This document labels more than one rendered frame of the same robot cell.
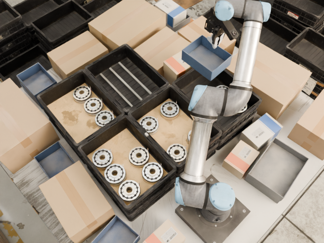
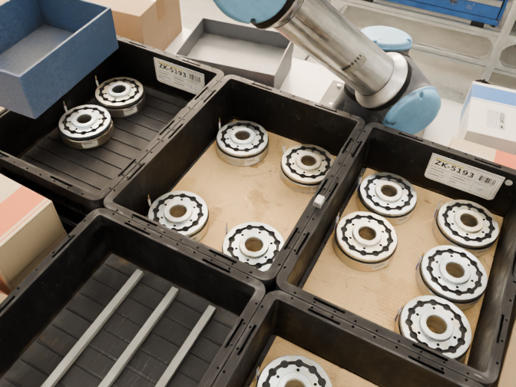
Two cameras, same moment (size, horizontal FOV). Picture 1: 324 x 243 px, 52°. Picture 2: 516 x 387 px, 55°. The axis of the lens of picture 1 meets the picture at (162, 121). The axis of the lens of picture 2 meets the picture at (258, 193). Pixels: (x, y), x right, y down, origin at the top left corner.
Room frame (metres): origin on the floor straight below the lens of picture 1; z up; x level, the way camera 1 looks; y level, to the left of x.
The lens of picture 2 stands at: (1.08, 0.50, 1.52)
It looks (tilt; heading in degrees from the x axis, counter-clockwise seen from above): 48 degrees down; 246
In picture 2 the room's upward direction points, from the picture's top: 2 degrees clockwise
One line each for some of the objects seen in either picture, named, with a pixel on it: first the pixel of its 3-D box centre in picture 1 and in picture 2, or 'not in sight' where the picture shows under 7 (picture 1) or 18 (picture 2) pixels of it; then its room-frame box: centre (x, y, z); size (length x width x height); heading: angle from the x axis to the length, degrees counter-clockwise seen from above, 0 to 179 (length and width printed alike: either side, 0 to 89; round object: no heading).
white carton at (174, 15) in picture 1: (170, 12); not in sight; (1.88, -0.06, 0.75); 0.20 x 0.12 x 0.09; 43
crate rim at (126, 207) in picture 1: (126, 158); (416, 230); (0.66, 0.17, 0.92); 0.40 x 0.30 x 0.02; 40
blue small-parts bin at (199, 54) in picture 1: (206, 57); (33, 47); (1.13, -0.22, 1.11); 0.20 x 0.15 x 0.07; 44
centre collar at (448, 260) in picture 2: (114, 173); (454, 270); (0.62, 0.23, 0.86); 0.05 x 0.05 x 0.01
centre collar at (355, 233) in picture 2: (138, 155); (366, 233); (0.71, 0.12, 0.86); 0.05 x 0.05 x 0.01
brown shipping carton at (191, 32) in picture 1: (205, 44); not in sight; (1.54, -0.28, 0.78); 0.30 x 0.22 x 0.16; 41
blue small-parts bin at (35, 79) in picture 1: (38, 82); not in sight; (1.22, 0.73, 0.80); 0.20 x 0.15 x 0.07; 43
